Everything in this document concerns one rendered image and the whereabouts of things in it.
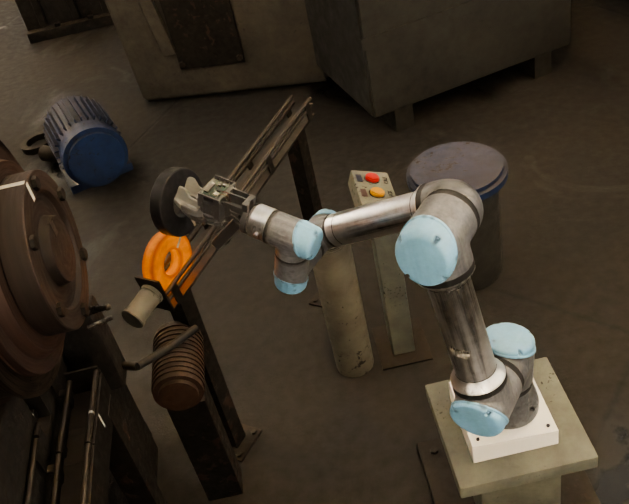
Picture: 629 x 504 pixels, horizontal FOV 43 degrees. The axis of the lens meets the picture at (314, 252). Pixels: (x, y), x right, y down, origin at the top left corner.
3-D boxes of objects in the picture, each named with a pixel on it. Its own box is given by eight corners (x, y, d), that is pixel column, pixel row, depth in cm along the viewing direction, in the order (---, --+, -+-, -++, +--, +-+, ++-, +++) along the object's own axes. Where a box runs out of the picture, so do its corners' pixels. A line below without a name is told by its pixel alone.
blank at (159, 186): (138, 199, 171) (150, 201, 169) (176, 152, 179) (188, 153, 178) (167, 249, 181) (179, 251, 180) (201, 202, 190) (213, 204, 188)
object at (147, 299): (127, 325, 191) (117, 309, 187) (147, 298, 197) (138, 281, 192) (146, 331, 189) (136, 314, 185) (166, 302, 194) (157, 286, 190)
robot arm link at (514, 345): (540, 365, 183) (544, 322, 175) (521, 407, 175) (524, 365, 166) (490, 350, 188) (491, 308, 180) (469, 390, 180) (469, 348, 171)
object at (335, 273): (339, 382, 250) (309, 255, 218) (334, 354, 259) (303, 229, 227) (377, 373, 250) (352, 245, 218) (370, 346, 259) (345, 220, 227)
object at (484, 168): (431, 308, 268) (418, 205, 241) (410, 250, 293) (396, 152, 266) (524, 287, 267) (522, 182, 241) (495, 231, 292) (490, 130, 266)
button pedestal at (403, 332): (384, 376, 248) (355, 220, 210) (370, 324, 267) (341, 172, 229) (435, 365, 248) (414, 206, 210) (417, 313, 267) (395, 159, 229)
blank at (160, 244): (171, 296, 203) (182, 299, 201) (133, 284, 189) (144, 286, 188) (188, 238, 205) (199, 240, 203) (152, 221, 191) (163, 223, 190)
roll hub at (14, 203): (53, 370, 134) (-21, 241, 116) (71, 266, 156) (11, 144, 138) (85, 363, 133) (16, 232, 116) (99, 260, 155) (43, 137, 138)
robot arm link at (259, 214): (278, 228, 175) (260, 251, 170) (260, 220, 176) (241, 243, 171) (279, 202, 169) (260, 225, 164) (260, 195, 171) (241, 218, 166)
